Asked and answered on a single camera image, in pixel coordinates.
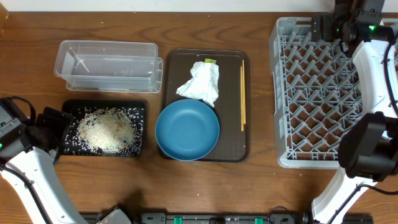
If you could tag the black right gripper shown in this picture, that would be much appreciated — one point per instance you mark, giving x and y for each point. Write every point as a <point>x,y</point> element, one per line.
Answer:
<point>325,23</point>

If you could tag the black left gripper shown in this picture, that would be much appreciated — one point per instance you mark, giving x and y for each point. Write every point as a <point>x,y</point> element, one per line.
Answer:
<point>55,120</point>

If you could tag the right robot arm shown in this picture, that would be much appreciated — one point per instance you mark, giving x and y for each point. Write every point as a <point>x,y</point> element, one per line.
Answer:
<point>367,153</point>

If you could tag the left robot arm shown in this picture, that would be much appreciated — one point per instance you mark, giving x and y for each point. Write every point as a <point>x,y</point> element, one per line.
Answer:
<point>30,147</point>

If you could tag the grey dishwasher rack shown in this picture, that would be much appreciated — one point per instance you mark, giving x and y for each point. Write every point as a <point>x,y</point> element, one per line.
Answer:
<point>321,93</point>

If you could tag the black tray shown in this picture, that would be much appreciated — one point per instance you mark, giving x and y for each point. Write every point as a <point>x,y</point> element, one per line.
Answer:
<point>70,149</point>

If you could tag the pile of rice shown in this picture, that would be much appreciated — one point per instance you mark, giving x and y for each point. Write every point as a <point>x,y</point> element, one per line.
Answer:
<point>107,131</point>

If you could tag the clear plastic bin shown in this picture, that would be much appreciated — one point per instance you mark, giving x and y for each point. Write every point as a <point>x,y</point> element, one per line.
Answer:
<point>91,47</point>

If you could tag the wooden chopstick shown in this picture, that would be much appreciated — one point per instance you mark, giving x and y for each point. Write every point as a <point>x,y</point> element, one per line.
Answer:
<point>244,92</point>
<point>241,99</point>

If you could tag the large blue plate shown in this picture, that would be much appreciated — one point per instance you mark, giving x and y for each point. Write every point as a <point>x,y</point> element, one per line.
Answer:
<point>187,130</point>

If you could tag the green wrapper scrap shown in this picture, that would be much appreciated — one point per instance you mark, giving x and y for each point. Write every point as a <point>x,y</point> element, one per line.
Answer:
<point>210,60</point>

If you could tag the crumpled white napkin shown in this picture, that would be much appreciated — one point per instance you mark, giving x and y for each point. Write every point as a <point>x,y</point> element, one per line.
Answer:
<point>203,84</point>

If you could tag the dark brown serving tray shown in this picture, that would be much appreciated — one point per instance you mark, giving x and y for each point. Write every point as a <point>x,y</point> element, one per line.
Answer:
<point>233,145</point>

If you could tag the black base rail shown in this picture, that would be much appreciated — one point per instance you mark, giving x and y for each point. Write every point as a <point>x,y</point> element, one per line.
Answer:
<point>277,218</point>

